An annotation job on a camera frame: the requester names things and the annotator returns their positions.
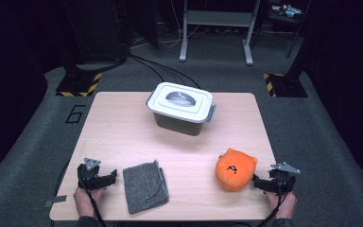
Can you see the white metal desk frame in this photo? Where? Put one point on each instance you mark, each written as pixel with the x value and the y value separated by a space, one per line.
pixel 217 18

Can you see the black yellow striped base plate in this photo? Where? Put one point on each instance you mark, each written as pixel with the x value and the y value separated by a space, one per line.
pixel 286 89
pixel 75 85

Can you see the black stand post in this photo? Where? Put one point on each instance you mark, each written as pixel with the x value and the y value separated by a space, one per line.
pixel 297 69
pixel 72 67

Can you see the grey clear storage box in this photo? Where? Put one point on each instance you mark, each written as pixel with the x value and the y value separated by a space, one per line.
pixel 178 124

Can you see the black tape floor marking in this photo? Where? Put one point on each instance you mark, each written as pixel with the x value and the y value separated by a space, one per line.
pixel 72 121

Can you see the dark curtain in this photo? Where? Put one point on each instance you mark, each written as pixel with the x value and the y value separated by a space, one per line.
pixel 6 78
pixel 353 78

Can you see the grey cloth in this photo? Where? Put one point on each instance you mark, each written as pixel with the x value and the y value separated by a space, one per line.
pixel 145 187

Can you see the grey tape piece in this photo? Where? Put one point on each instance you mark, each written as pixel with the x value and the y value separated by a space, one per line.
pixel 56 200

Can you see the black rack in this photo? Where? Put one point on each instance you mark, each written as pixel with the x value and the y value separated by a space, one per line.
pixel 275 27

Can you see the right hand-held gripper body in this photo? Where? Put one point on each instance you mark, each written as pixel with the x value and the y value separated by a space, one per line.
pixel 282 183

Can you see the person's left hand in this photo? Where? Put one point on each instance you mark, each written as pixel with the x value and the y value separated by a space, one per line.
pixel 85 201

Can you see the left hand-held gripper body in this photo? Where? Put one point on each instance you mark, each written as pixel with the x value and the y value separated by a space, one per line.
pixel 89 179

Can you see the pile of small items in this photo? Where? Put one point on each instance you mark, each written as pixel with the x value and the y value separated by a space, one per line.
pixel 288 12

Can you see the white box lid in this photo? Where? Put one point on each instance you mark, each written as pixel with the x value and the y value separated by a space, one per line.
pixel 170 105

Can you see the person's right hand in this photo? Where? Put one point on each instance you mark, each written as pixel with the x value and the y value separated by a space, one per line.
pixel 285 205

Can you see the black cabinet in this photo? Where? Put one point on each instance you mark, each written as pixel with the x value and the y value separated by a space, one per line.
pixel 97 28

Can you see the orange plush toy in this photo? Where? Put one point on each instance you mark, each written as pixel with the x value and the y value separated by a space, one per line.
pixel 234 170

